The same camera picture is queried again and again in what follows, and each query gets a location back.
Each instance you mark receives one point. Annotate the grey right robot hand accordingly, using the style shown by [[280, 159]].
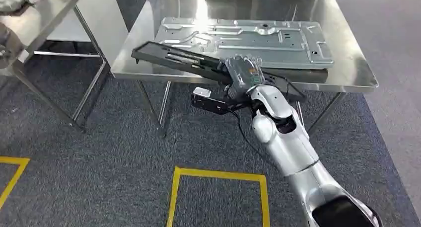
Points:
[[244, 73]]

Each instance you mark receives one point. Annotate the black plastic slotted panel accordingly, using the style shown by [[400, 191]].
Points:
[[171, 56]]

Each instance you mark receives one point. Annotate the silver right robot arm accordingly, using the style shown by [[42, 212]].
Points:
[[292, 146]]

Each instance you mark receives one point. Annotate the grey stamped metal sheet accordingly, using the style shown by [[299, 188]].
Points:
[[263, 43]]

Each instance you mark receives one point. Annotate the steel work table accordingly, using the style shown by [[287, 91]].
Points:
[[46, 18], [345, 61]]

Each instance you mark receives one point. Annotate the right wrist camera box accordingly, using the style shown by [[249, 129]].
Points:
[[210, 102]]

